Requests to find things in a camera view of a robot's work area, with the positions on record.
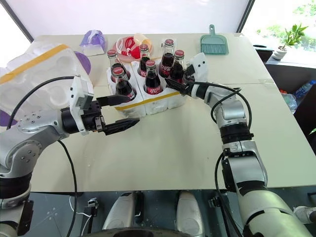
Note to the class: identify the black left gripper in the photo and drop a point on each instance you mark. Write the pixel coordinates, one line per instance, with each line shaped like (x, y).
(93, 118)

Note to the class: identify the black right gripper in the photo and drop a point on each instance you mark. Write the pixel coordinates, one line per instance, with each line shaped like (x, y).
(189, 86)

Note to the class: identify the glass cola bottle red cap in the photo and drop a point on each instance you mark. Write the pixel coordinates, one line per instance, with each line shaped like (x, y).
(144, 58)
(113, 60)
(152, 81)
(178, 65)
(168, 59)
(122, 85)

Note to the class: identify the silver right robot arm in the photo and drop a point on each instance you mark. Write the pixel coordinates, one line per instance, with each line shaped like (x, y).
(251, 172)

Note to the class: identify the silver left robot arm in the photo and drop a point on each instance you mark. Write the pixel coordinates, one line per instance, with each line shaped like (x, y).
(32, 123)

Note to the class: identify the dark round robot base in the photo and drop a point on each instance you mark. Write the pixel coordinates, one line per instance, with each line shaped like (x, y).
(148, 233)

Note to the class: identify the white foam crate yellow tape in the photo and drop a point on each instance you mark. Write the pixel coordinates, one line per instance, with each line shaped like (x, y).
(153, 102)

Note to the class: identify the white foam cover yellow tape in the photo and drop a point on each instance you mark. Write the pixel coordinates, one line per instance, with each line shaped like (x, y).
(37, 74)

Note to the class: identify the green dustpan with brush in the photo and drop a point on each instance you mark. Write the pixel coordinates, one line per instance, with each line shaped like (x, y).
(214, 44)

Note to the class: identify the red plastic funnel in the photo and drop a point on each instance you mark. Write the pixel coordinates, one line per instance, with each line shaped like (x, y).
(135, 53)

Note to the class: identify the pink round plate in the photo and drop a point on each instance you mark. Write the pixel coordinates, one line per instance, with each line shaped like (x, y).
(123, 55)

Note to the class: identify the purple round plate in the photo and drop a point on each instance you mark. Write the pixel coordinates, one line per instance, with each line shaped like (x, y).
(85, 63)

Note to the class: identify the black bin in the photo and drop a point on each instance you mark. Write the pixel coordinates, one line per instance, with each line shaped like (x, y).
(263, 51)

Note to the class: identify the small black connector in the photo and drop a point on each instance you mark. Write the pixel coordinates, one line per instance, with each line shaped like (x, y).
(93, 205)

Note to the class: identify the silver rounded robot leg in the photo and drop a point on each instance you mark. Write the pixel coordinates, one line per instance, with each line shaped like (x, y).
(188, 212)
(121, 212)

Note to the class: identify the green potted plant white pot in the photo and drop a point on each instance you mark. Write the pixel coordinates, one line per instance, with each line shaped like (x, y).
(281, 51)

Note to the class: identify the clear plastic bottle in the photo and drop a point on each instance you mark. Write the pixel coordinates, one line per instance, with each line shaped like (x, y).
(290, 101)

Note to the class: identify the blue label water bottle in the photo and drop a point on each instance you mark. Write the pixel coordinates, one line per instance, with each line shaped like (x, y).
(304, 89)

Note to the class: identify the grey sneaker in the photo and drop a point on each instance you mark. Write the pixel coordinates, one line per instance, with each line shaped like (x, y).
(304, 213)

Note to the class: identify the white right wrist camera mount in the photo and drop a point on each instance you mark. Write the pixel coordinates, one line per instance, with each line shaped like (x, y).
(200, 65)

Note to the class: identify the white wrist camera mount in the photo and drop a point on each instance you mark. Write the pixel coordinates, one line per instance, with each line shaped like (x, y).
(80, 98)
(200, 65)

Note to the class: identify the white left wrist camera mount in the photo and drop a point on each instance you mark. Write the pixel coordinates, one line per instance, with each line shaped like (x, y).
(80, 98)

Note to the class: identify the black window frame bar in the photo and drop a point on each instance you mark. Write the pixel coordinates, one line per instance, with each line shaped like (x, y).
(17, 21)
(244, 16)

